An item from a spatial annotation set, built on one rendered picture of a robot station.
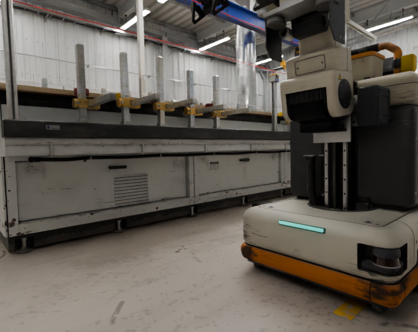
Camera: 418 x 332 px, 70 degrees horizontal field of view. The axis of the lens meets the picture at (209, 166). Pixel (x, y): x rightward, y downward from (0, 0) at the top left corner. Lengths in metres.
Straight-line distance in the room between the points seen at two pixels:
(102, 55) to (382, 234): 9.49
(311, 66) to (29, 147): 1.34
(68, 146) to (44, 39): 7.92
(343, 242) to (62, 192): 1.54
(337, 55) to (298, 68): 0.15
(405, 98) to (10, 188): 1.87
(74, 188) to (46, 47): 7.74
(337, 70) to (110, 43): 9.37
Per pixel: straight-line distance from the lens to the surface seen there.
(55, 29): 9.75
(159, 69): 2.02
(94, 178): 2.03
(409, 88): 1.34
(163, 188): 2.27
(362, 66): 1.47
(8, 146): 1.68
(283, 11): 1.22
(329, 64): 1.19
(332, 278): 1.15
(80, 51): 1.82
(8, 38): 1.75
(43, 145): 1.71
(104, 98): 1.56
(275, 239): 1.24
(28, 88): 1.87
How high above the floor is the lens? 0.54
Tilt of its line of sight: 3 degrees down
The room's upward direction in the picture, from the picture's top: 1 degrees counter-clockwise
